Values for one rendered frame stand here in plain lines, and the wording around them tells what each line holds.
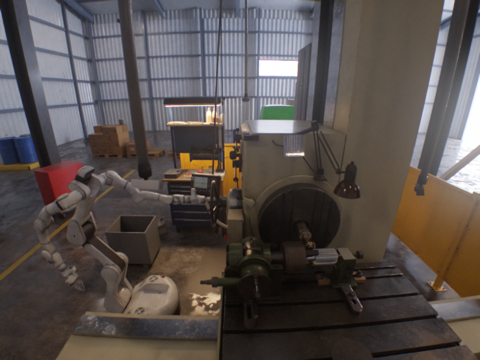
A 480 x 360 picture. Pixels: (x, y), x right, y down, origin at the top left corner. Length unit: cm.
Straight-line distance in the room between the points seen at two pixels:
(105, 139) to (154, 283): 739
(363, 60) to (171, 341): 206
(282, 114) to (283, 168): 413
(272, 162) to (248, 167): 16
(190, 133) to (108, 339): 280
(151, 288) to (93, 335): 87
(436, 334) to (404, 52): 157
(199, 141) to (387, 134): 269
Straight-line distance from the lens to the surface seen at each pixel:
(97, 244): 224
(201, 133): 360
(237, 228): 153
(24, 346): 312
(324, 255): 143
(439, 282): 359
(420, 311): 170
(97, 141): 951
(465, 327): 224
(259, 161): 143
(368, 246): 205
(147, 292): 256
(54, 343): 297
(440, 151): 645
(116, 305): 250
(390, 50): 167
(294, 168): 149
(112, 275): 224
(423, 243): 370
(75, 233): 214
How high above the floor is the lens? 210
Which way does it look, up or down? 21 degrees down
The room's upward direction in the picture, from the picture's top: straight up
